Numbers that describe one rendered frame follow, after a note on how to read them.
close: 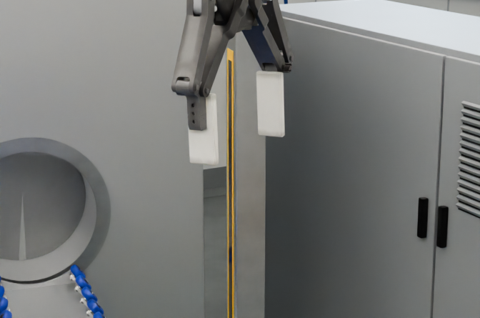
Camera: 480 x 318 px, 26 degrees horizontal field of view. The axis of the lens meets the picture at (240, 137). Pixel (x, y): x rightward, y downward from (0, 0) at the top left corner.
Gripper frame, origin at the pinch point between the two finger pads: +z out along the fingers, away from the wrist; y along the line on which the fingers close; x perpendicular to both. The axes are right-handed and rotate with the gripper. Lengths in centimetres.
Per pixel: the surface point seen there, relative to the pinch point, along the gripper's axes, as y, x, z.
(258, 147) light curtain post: 74, 40, 21
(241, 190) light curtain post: 71, 43, 28
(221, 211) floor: 405, 256, 150
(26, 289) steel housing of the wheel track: 90, 116, 66
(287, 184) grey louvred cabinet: 227, 116, 74
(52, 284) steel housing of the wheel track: 95, 112, 66
